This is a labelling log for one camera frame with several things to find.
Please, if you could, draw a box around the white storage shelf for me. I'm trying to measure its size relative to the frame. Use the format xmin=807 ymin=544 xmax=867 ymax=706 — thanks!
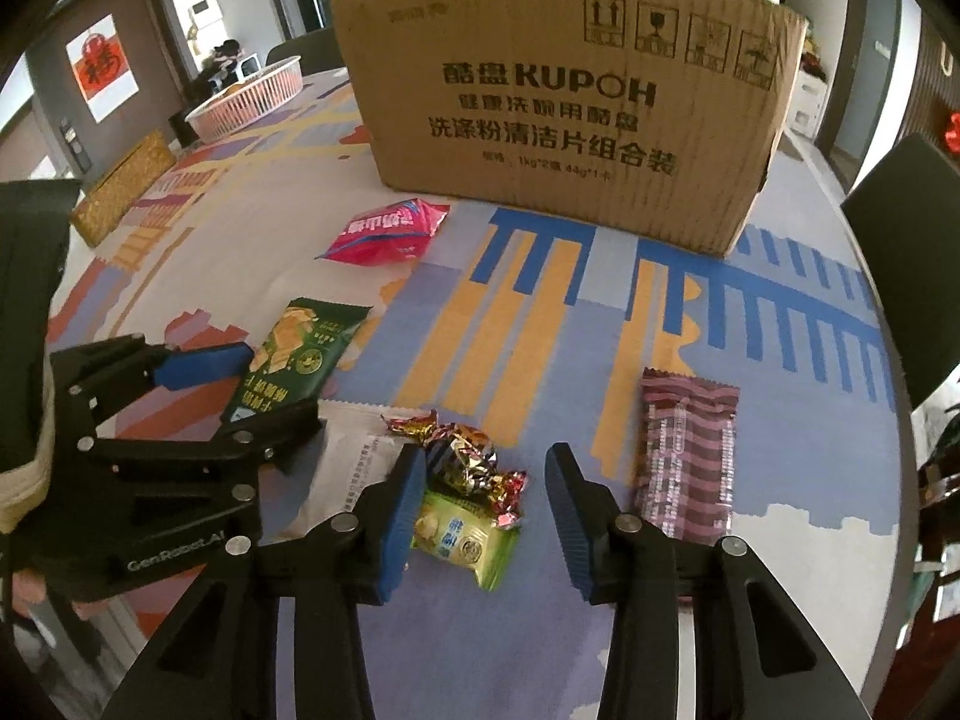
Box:
xmin=780 ymin=52 xmax=827 ymax=140

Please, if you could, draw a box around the dark green snack packet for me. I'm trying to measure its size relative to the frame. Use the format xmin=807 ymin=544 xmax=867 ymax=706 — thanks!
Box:
xmin=220 ymin=298 xmax=374 ymax=425

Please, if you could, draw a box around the white snack packet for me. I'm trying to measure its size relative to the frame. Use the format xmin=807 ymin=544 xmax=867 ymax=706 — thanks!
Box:
xmin=281 ymin=401 xmax=421 ymax=541

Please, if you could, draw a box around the person's left hand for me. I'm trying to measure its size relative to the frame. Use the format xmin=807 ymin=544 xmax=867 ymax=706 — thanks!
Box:
xmin=7 ymin=566 xmax=76 ymax=617

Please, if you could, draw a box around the dark upholstered chair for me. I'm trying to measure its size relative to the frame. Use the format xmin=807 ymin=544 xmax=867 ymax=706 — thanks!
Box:
xmin=266 ymin=26 xmax=347 ymax=73
xmin=840 ymin=133 xmax=960 ymax=415

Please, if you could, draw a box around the maroon striped snack packet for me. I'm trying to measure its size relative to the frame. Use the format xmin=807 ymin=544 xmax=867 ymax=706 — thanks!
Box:
xmin=630 ymin=366 xmax=742 ymax=542

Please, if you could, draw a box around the pink plastic basket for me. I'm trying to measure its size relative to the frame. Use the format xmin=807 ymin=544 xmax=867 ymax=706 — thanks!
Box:
xmin=185 ymin=56 xmax=305 ymax=142

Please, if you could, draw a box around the red foil candy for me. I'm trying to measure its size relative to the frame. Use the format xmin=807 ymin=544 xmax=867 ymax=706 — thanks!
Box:
xmin=424 ymin=424 xmax=530 ymax=531

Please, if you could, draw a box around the yellow woven tissue box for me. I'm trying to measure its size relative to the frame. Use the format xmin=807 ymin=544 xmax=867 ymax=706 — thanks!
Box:
xmin=70 ymin=129 xmax=178 ymax=247

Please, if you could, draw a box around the gold foil candy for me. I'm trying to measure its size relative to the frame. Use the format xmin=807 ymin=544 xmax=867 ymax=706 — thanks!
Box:
xmin=382 ymin=410 xmax=440 ymax=443

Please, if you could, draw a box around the grey room door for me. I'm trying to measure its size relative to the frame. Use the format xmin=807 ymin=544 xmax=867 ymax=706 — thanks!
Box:
xmin=816 ymin=0 xmax=902 ymax=190

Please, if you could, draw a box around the red door poster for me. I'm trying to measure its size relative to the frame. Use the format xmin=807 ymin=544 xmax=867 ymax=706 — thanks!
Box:
xmin=66 ymin=13 xmax=137 ymax=122

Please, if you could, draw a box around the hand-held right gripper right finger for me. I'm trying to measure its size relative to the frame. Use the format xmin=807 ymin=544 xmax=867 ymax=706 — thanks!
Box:
xmin=544 ymin=441 xmax=875 ymax=720

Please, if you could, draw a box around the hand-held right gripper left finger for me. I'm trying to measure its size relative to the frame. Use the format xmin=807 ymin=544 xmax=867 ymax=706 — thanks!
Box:
xmin=101 ymin=442 xmax=430 ymax=720

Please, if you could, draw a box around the beige cloth strap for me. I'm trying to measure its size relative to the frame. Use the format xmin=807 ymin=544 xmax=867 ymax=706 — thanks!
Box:
xmin=0 ymin=367 xmax=62 ymax=535

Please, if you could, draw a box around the pink snack packet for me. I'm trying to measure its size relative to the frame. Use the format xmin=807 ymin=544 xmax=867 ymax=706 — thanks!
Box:
xmin=315 ymin=196 xmax=451 ymax=269

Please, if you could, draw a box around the brown cardboard box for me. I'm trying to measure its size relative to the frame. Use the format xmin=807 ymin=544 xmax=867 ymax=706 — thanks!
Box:
xmin=331 ymin=0 xmax=809 ymax=260

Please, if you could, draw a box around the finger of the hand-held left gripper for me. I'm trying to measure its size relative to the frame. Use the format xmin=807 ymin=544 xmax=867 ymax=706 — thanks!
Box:
xmin=49 ymin=334 xmax=254 ymax=442
xmin=81 ymin=399 xmax=326 ymax=502

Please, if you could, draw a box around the brown entrance door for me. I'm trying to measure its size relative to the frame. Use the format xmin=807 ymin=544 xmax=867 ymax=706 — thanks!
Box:
xmin=26 ymin=0 xmax=190 ymax=188

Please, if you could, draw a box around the dark clutter heap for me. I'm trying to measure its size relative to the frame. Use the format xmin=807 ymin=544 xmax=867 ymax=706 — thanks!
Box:
xmin=196 ymin=39 xmax=253 ymax=92

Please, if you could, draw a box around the yellow green snack packet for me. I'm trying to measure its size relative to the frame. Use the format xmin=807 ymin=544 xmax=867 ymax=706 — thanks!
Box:
xmin=409 ymin=490 xmax=522 ymax=592

